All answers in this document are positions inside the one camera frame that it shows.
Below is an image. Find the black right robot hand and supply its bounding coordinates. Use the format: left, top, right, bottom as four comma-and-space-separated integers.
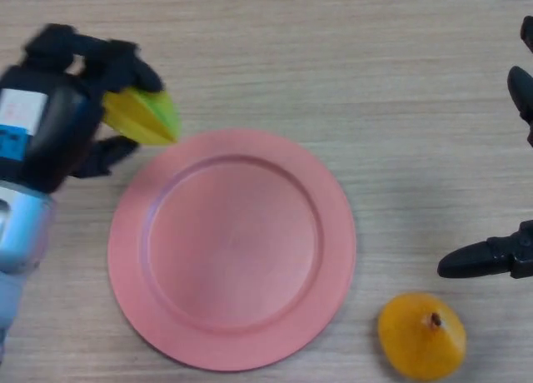
436, 15, 533, 280

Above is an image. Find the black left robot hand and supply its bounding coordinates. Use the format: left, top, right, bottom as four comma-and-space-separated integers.
0, 23, 164, 195

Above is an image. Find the yellow green starfruit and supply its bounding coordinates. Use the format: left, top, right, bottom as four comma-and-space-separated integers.
102, 87, 182, 146

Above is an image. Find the pink round plate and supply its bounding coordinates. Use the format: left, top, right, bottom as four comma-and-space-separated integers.
107, 128, 357, 372

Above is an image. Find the orange pear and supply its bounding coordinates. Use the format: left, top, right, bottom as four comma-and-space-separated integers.
377, 291, 467, 380

